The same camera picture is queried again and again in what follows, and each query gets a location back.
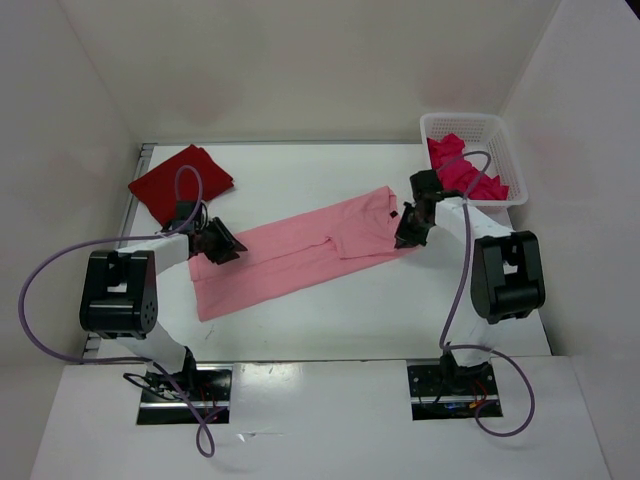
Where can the magenta t-shirt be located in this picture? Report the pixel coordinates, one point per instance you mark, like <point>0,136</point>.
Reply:
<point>461,173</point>

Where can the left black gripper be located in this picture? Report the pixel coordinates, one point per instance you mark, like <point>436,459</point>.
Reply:
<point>227,243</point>

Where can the pink t-shirt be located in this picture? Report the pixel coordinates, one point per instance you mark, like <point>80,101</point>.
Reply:
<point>299,252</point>

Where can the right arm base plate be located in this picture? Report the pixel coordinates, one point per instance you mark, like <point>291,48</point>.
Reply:
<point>439,395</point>

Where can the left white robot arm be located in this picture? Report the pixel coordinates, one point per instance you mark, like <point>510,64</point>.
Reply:
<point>120,301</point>

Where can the white plastic basket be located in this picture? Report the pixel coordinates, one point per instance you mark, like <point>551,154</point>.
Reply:
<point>483,132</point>

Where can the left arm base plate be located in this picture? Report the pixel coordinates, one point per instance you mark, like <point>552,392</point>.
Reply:
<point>160,403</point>

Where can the dark red t-shirt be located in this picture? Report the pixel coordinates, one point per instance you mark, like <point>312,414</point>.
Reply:
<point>157,188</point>

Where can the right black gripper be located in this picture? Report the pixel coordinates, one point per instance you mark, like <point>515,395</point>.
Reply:
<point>404,237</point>

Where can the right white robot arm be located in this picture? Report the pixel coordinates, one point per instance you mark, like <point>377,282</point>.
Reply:
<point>501,274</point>

